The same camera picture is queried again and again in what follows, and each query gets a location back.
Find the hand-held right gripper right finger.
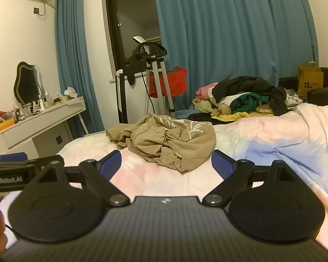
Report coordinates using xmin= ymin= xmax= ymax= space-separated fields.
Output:
xmin=202 ymin=150 xmax=307 ymax=207

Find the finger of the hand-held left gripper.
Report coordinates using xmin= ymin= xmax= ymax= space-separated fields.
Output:
xmin=0 ymin=152 xmax=65 ymax=171

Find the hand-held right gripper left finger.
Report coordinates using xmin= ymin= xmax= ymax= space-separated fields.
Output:
xmin=24 ymin=150 xmax=131 ymax=207

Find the khaki printed t-shirt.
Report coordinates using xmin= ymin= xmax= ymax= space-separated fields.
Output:
xmin=106 ymin=113 xmax=217 ymax=174

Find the pile of mixed clothes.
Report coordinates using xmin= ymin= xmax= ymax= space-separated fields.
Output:
xmin=191 ymin=76 xmax=300 ymax=123

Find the yellow tray of small things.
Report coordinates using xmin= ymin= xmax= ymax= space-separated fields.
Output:
xmin=0 ymin=109 xmax=18 ymax=135

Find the white dressing table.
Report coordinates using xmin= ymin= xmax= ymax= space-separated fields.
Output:
xmin=0 ymin=96 xmax=89 ymax=156

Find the group of cosmetic bottles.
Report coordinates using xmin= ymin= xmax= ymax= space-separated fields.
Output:
xmin=9 ymin=93 xmax=62 ymax=121

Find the pastel tie-dye duvet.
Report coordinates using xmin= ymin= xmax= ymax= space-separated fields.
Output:
xmin=56 ymin=102 xmax=328 ymax=252

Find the black metal stand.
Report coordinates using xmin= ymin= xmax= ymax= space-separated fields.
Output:
xmin=116 ymin=69 xmax=151 ymax=124

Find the wavy black-framed mirror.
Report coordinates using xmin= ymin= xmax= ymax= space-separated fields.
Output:
xmin=14 ymin=61 xmax=45 ymax=107

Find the white tissue box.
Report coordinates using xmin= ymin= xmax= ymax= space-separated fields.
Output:
xmin=61 ymin=87 xmax=79 ymax=101

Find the narrow blue curtain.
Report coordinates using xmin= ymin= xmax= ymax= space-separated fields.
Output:
xmin=55 ymin=0 xmax=106 ymax=134

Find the yellow paper bag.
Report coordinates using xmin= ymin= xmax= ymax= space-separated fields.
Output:
xmin=298 ymin=61 xmax=324 ymax=97

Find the wide blue curtain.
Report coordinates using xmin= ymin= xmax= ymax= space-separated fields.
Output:
xmin=152 ymin=0 xmax=319 ymax=112

